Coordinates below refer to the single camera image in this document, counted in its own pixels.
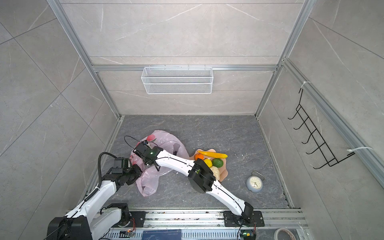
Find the pink plastic bag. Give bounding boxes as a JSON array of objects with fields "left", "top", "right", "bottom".
[{"left": 130, "top": 130, "right": 190, "bottom": 197}]

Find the yellow fake lemon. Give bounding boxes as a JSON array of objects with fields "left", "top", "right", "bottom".
[{"left": 204, "top": 159, "right": 213, "bottom": 168}]

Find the yellow fake banana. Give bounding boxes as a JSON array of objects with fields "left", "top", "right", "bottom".
[{"left": 198, "top": 151, "right": 228, "bottom": 159}]

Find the beige fake fruit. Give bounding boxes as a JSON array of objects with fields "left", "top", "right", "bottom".
[{"left": 210, "top": 166, "right": 220, "bottom": 181}]

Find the green fake fruit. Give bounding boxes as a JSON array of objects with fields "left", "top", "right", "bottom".
[{"left": 212, "top": 159, "right": 224, "bottom": 168}]

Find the pink scalloped plate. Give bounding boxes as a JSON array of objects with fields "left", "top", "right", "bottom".
[{"left": 189, "top": 149, "right": 228, "bottom": 182}]

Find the orange fake orange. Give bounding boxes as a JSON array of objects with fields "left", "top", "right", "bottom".
[{"left": 194, "top": 153, "right": 205, "bottom": 161}]

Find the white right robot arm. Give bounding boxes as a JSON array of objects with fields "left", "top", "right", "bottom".
[{"left": 133, "top": 143, "right": 254, "bottom": 225}]

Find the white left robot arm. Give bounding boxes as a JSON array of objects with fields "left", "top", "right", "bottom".
[{"left": 46, "top": 152, "right": 143, "bottom": 240}]

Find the blue label plate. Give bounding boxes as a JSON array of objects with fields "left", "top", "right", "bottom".
[{"left": 142, "top": 230, "right": 182, "bottom": 240}]

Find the grey alarm clock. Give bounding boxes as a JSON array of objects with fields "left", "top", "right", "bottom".
[{"left": 246, "top": 171, "right": 265, "bottom": 193}]

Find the white tape roll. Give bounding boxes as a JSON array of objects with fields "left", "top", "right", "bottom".
[{"left": 273, "top": 227, "right": 298, "bottom": 240}]

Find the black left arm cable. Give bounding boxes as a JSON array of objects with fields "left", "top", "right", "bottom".
[{"left": 97, "top": 151, "right": 118, "bottom": 187}]

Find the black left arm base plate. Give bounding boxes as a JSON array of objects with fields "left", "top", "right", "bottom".
[{"left": 117, "top": 211, "right": 146, "bottom": 229}]

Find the white wire mesh basket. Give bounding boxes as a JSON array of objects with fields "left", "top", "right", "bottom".
[{"left": 141, "top": 67, "right": 214, "bottom": 95}]

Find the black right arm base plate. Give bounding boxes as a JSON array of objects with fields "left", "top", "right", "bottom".
[{"left": 223, "top": 211, "right": 265, "bottom": 228}]

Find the black wire hook rack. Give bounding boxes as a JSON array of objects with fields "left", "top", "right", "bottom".
[{"left": 288, "top": 89, "right": 355, "bottom": 170}]

